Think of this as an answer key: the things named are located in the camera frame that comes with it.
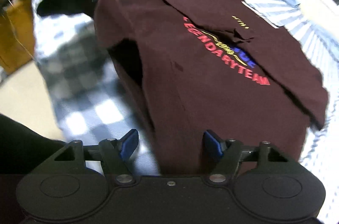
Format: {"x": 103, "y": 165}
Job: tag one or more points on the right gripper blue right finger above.
{"x": 213, "y": 147}

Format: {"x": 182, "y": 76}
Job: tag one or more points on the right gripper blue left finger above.
{"x": 128, "y": 144}

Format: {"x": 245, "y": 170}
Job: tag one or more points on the maroon vintage league sweatshirt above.
{"x": 194, "y": 65}

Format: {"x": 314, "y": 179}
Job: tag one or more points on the wooden nightstand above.
{"x": 17, "y": 37}

